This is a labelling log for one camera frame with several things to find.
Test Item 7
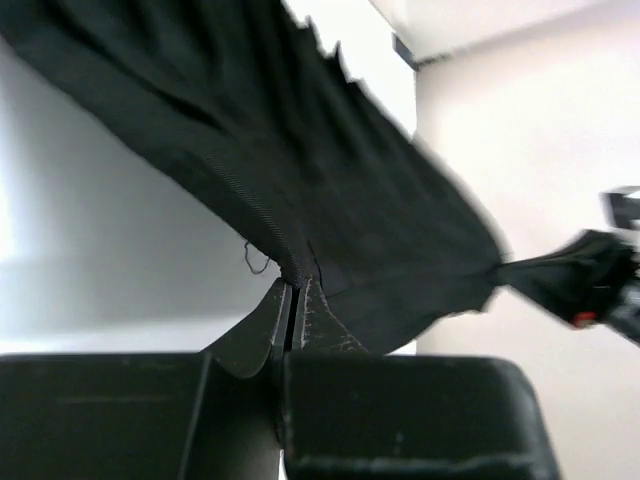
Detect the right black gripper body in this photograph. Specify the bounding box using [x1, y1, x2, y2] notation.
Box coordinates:
[570, 242, 639, 346]

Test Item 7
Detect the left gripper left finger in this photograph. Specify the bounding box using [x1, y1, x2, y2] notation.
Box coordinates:
[204, 278, 293, 378]

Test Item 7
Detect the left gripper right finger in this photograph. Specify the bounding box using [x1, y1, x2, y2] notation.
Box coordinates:
[289, 277, 373, 355]

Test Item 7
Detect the black pleated skirt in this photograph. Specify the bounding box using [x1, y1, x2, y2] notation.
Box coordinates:
[1, 1, 623, 354]

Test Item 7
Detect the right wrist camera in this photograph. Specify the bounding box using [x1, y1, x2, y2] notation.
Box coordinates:
[601, 186, 639, 231]

